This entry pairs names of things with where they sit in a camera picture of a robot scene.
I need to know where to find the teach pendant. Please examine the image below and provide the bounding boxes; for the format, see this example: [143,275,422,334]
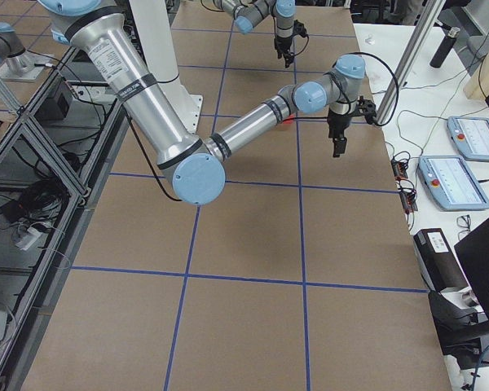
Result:
[447,116,489,162]
[418,155,489,211]

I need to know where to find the black water bottle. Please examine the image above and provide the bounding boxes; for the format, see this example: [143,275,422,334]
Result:
[430,27,460,68]

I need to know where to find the near teach pendant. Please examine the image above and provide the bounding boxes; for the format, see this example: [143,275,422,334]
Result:
[418,155,489,211]

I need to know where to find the far teach pendant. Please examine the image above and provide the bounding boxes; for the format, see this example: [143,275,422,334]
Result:
[447,116,489,162]

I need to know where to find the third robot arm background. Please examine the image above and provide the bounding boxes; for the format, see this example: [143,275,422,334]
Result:
[0,22,45,82]

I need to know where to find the eyeglasses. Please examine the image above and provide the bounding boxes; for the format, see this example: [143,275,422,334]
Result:
[456,214,472,240]

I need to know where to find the black box with label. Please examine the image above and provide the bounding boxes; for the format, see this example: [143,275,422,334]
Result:
[413,228,469,293]

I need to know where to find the aluminium frame post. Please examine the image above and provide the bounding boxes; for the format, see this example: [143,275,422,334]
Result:
[376,0,446,126]

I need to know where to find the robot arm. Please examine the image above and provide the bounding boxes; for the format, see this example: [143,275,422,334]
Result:
[200,0,304,68]
[43,1,365,205]

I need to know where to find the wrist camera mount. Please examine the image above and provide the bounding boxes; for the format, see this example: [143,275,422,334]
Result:
[350,95,377,125]
[293,20,308,38]

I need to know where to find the small circuit board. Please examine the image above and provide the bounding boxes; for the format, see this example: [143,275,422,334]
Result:
[390,158,418,215]

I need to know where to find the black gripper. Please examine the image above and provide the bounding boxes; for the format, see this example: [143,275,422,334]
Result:
[327,113,350,158]
[274,35,295,68]

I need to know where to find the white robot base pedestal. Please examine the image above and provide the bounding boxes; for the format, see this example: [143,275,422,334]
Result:
[129,0,203,134]

